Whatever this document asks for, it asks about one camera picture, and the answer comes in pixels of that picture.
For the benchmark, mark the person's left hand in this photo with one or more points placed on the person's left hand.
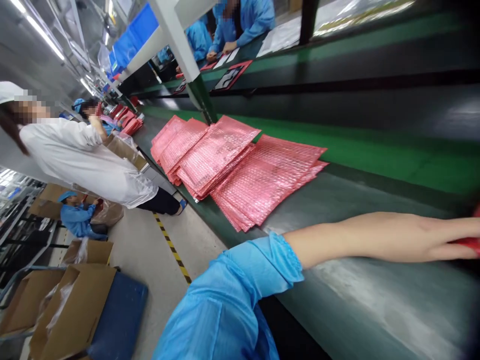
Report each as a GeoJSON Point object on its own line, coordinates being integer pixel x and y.
{"type": "Point", "coordinates": [446, 230]}

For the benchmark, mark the green conveyor line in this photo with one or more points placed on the green conveyor line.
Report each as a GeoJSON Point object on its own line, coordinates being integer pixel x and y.
{"type": "Point", "coordinates": [375, 112]}

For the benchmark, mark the pile of pink bubble bags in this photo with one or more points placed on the pile of pink bubble bags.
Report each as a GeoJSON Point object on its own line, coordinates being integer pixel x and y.
{"type": "Point", "coordinates": [232, 168]}

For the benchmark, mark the white plastic sheets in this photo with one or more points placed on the white plastic sheets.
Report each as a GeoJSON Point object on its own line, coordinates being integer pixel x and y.
{"type": "Point", "coordinates": [279, 37]}

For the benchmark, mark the red tray with black part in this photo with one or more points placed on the red tray with black part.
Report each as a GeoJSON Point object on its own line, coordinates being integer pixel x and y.
{"type": "Point", "coordinates": [232, 75]}

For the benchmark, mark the white paper slip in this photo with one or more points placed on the white paper slip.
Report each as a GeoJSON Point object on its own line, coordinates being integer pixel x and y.
{"type": "Point", "coordinates": [227, 58]}

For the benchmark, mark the small red tray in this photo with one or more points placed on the small red tray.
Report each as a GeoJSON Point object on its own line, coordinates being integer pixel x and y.
{"type": "Point", "coordinates": [180, 85]}

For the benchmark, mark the cardboard box with plastic liner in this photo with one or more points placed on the cardboard box with plastic liner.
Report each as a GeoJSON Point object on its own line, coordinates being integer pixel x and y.
{"type": "Point", "coordinates": [125, 150]}

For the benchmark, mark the pile of red trays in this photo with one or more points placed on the pile of red trays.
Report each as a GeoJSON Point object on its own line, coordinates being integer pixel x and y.
{"type": "Point", "coordinates": [129, 122]}

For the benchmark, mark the blue bins on shelf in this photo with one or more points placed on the blue bins on shelf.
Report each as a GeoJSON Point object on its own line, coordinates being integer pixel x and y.
{"type": "Point", "coordinates": [131, 37]}

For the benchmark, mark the large open cardboard box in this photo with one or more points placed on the large open cardboard box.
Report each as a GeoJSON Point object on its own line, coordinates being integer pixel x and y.
{"type": "Point", "coordinates": [75, 311]}

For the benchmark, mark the stack of cardboard boxes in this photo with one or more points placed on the stack of cardboard boxes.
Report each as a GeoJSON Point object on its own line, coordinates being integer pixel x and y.
{"type": "Point", "coordinates": [45, 202]}

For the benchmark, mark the metal rack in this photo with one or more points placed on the metal rack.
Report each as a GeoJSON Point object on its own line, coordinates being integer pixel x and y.
{"type": "Point", "coordinates": [22, 225]}

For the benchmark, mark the black frame post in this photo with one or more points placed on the black frame post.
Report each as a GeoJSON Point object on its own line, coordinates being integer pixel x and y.
{"type": "Point", "coordinates": [308, 20]}

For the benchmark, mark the white and green frame post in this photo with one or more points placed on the white and green frame post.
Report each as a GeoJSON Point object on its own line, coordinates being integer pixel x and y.
{"type": "Point", "coordinates": [180, 45]}

